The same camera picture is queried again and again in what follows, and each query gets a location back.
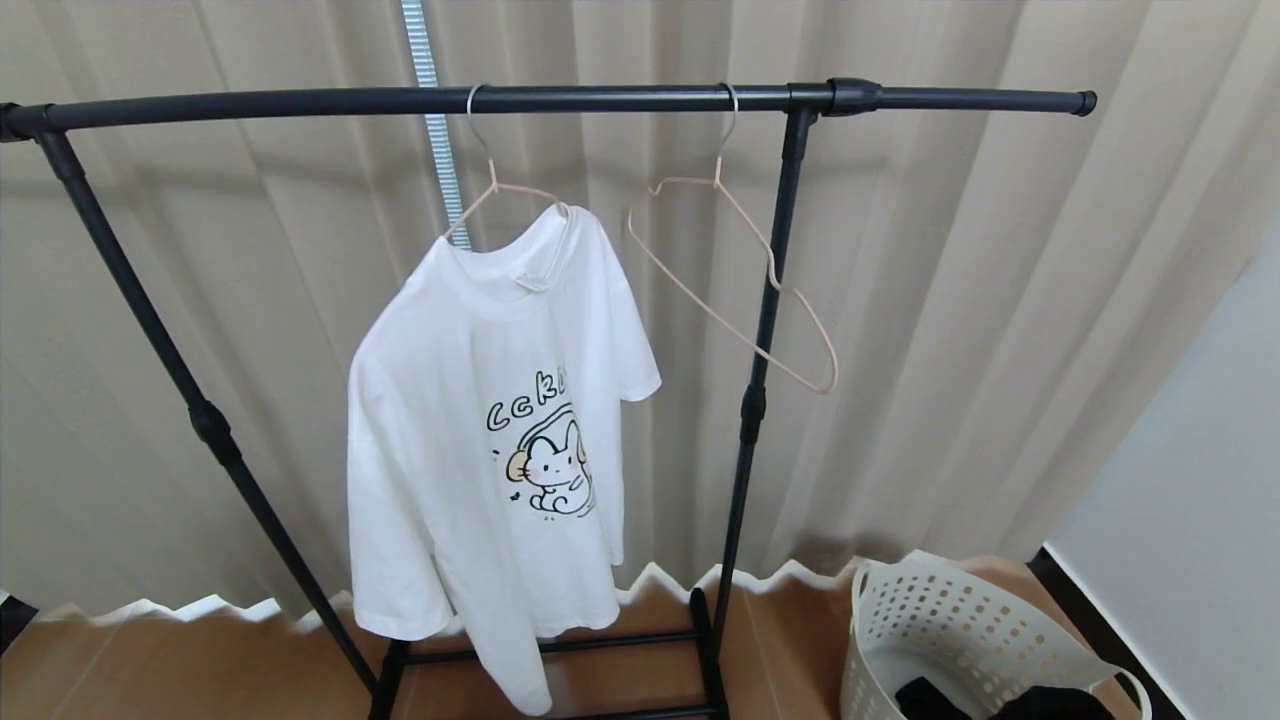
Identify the white garment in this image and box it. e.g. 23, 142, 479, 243
346, 204, 663, 717

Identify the pink clothes hanger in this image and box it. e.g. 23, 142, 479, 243
627, 82, 839, 396
443, 83, 573, 247

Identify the black garment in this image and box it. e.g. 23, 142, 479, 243
893, 675, 1119, 720

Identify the black clothes rack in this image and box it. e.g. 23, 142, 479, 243
0, 77, 1098, 720

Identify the white laundry basket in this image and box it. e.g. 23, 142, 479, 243
840, 558, 1153, 720

